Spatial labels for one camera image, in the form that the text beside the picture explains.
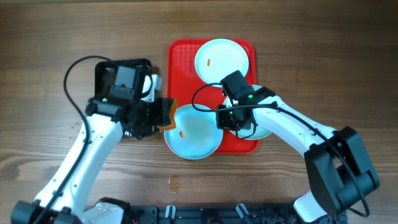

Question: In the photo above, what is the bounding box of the green orange sponge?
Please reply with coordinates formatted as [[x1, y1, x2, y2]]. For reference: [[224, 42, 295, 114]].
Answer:
[[157, 98, 178, 131]]

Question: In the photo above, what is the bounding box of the pale blue plate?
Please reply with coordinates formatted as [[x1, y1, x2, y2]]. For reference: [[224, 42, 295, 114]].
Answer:
[[223, 84, 274, 141], [194, 39, 249, 84], [164, 105, 223, 160]]

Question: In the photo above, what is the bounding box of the pale blue plate top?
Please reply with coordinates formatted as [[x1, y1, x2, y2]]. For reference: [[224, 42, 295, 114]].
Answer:
[[194, 39, 249, 84]]

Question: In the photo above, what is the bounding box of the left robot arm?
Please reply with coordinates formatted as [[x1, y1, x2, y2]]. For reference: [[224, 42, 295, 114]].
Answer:
[[11, 65, 178, 223]]

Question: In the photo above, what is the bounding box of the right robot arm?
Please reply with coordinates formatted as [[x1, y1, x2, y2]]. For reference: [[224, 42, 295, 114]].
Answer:
[[216, 71, 380, 223]]

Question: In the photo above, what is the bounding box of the red plastic tray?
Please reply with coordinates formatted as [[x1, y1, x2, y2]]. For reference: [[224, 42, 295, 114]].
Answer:
[[166, 39, 259, 154]]

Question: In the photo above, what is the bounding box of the black rectangular water tray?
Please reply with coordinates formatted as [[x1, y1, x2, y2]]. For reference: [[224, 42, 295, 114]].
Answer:
[[94, 58, 155, 138]]

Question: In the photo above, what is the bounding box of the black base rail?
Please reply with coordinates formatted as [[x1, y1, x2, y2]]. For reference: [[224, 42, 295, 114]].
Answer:
[[124, 203, 303, 224]]

